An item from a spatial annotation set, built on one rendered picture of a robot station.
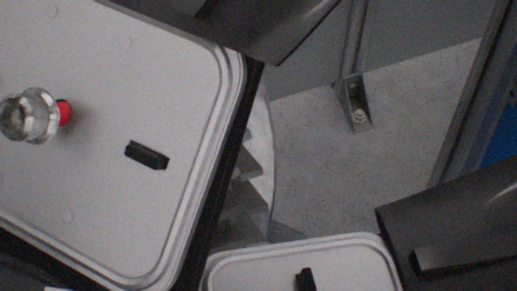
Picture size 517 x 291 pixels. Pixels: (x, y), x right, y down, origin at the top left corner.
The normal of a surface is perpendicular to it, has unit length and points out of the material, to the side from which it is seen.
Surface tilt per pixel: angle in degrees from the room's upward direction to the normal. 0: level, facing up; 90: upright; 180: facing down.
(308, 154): 0
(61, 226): 40
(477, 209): 5
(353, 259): 8
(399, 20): 90
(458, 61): 0
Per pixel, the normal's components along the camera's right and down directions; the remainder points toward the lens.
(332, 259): 0.17, -0.51
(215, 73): -0.48, -0.04
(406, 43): 0.35, 0.83
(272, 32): -0.29, 0.03
